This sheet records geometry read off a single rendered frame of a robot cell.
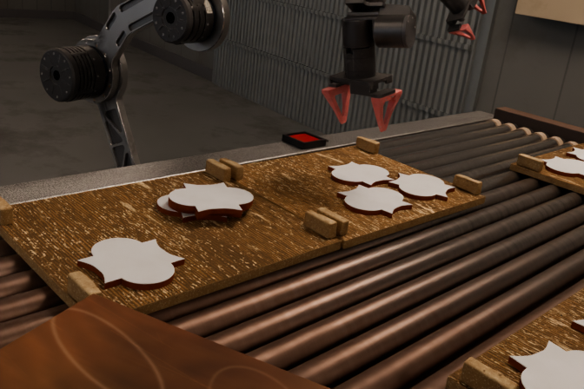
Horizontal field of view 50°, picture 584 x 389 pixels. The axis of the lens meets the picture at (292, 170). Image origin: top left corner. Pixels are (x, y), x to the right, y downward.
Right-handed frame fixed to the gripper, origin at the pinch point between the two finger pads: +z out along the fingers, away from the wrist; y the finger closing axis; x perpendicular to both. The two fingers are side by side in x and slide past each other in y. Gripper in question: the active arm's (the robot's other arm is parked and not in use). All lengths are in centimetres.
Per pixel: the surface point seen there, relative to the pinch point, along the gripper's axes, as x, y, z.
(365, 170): -3.9, 3.1, 11.8
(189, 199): 38.1, 3.7, 2.4
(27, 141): -55, 327, 81
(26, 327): 69, -8, 3
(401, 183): -4.6, -5.4, 12.8
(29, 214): 58, 16, 0
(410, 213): 4.5, -13.9, 13.2
